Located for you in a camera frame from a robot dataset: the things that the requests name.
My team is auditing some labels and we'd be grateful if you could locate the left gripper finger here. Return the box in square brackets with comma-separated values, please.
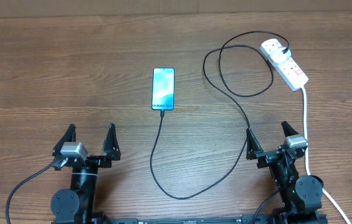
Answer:
[102, 123, 121, 161]
[52, 124, 76, 156]

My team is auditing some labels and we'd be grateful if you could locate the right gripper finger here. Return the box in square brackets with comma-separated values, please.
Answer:
[281, 121, 298, 137]
[246, 128, 264, 160]

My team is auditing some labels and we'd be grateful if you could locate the Samsung Galaxy smartphone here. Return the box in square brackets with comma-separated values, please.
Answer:
[151, 68, 175, 111]

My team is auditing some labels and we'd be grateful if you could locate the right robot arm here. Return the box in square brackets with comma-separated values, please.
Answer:
[241, 121, 328, 224]

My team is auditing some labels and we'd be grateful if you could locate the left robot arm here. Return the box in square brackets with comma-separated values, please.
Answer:
[50, 123, 121, 223]

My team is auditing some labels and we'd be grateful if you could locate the white charger plug adapter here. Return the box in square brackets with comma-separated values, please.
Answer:
[270, 48, 292, 64]

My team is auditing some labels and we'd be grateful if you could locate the white power strip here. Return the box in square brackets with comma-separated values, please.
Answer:
[260, 39, 308, 91]

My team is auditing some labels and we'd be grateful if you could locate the white power strip cord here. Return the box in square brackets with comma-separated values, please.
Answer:
[300, 86, 352, 224]

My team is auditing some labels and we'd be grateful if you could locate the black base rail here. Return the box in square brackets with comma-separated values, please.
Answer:
[52, 214, 328, 224]

